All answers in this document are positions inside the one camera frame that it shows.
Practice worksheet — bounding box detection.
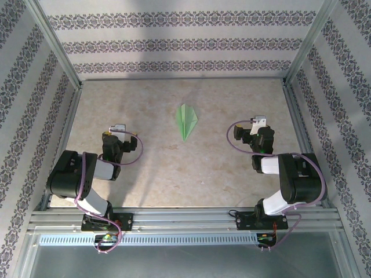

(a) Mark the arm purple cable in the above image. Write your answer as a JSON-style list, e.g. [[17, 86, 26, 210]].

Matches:
[[225, 120, 327, 253], [74, 129, 144, 255]]

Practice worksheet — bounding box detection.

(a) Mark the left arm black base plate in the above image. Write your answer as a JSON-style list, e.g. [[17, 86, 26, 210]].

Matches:
[[81, 213, 134, 232]]

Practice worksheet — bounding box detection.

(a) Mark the green paper sheet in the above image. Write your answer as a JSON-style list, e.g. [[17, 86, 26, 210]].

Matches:
[[174, 103, 199, 142]]

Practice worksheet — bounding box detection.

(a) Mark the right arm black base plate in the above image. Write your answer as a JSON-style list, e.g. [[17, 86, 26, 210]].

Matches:
[[235, 210, 289, 232]]

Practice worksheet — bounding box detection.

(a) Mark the aluminium side rail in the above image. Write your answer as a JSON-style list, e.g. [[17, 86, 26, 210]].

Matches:
[[282, 83, 331, 209], [39, 86, 83, 211]]

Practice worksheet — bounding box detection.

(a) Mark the aluminium mounting rail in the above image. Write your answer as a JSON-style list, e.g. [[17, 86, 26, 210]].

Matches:
[[27, 207, 341, 232]]

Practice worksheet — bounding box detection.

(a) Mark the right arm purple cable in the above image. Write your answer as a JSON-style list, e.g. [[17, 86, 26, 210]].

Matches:
[[225, 120, 327, 253]]

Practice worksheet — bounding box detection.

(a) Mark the grey slotted cable duct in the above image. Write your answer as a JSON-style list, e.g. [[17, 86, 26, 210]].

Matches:
[[38, 233, 261, 246]]

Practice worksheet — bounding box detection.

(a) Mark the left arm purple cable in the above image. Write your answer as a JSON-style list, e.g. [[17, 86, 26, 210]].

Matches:
[[74, 129, 144, 255]]

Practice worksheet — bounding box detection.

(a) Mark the aluminium frame post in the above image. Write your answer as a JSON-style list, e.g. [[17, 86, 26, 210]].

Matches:
[[282, 0, 340, 86], [24, 0, 83, 90]]

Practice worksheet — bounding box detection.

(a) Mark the grey metal sheet panel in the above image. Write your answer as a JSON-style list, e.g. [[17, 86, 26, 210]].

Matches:
[[17, 231, 357, 278]]

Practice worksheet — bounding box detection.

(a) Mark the aluminium back rail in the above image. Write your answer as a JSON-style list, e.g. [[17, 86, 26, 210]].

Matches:
[[79, 76, 286, 82]]

